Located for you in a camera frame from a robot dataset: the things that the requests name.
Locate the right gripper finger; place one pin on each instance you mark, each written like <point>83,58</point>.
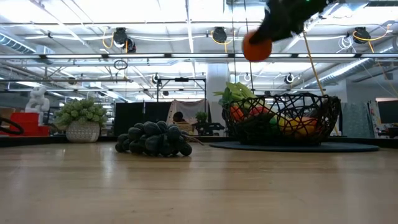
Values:
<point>264,34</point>

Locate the orange fruit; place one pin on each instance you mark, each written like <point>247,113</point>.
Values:
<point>256,49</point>

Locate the green lime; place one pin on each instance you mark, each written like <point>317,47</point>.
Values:
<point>273,120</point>

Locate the black grape bunch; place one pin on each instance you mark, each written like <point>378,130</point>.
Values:
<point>154,140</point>

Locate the person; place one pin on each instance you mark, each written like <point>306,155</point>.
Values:
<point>178,116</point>

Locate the dark computer monitor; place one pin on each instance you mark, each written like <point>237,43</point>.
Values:
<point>388,112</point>

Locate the black curtain panel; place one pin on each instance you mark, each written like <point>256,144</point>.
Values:
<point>133,115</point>

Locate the green grape bunch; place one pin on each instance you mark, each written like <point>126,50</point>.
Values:
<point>81,118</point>

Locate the white robot figure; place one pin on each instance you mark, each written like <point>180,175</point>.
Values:
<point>38,99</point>

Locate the red storage boxes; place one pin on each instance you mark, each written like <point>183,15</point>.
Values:
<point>26,124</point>

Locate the black gantry frame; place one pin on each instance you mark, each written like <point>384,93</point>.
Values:
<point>182,79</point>

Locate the black aluminium table frame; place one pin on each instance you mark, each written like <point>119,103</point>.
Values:
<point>46,141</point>

